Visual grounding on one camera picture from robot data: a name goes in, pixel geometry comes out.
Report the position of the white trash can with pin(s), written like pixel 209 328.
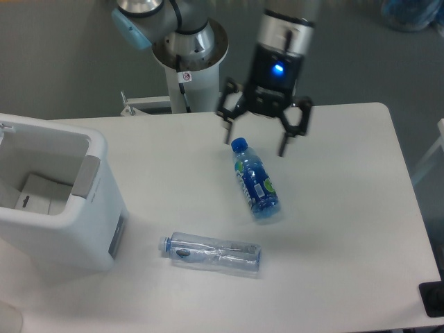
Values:
pixel 88 231

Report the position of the white pedestal base frame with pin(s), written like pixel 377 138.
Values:
pixel 149 102

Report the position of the clear crushed plastic bottle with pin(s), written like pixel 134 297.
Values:
pixel 210 254

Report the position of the white plastic package bag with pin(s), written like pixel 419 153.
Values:
pixel 43 196

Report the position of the blue labelled plastic bottle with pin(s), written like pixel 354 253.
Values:
pixel 254 181

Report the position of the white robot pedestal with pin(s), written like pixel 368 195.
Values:
pixel 191 61

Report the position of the white frame at right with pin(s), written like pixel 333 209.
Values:
pixel 430 157

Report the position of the black device at table edge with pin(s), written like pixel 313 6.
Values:
pixel 432 298

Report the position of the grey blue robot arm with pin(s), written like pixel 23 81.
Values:
pixel 286 26

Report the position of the blue plastic bag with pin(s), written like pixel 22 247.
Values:
pixel 410 16

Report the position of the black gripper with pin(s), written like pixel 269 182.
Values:
pixel 272 85

